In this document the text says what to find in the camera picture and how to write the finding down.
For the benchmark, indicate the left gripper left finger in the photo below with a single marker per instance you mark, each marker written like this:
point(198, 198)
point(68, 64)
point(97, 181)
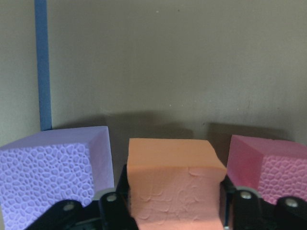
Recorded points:
point(109, 212)

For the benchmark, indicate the purple foam block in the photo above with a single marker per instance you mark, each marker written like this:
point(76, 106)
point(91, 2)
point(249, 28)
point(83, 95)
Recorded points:
point(39, 170)

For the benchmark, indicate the red foam block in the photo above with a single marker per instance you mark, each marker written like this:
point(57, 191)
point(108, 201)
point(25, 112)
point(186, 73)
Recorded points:
point(274, 168)

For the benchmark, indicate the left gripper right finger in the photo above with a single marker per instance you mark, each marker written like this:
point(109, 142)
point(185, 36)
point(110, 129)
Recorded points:
point(242, 208)

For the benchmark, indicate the orange foam block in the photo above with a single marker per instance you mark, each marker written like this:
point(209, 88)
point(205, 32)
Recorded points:
point(174, 184)

